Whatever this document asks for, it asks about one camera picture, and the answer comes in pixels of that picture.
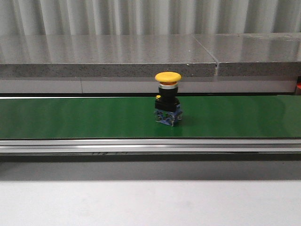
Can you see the grey stone slab right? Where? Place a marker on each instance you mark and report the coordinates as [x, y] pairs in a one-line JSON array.
[[254, 54]]

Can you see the yellow mushroom push button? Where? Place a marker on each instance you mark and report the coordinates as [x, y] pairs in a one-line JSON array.
[[167, 106]]

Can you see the orange red object at edge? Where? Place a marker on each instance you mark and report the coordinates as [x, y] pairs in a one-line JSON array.
[[298, 86]]

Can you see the white corrugated curtain backdrop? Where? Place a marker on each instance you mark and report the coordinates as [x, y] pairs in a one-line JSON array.
[[122, 17]]

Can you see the grey stone slab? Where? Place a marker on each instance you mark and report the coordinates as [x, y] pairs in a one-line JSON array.
[[254, 54], [83, 56]]

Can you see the green conveyor belt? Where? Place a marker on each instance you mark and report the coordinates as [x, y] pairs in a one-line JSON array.
[[130, 117]]

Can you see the grey stone slab left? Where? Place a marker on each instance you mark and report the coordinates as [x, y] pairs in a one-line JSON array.
[[83, 56]]

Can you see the aluminium conveyor side rail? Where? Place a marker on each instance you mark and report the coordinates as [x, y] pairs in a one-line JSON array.
[[151, 145]]

